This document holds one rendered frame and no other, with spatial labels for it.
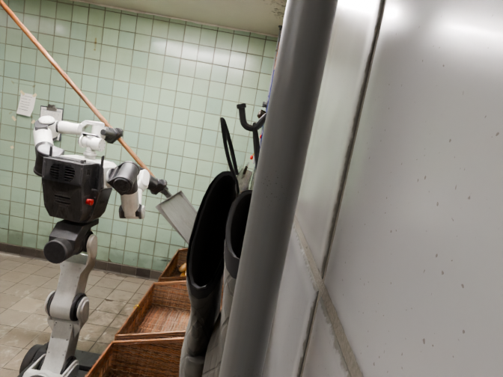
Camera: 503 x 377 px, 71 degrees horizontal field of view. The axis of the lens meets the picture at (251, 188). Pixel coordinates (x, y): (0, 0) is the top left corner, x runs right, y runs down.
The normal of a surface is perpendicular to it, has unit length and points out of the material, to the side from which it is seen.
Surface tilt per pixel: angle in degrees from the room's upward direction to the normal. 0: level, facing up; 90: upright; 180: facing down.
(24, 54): 90
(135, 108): 90
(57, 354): 74
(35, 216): 90
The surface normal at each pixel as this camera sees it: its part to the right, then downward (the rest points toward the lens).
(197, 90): -0.03, 0.15
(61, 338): 0.00, -0.13
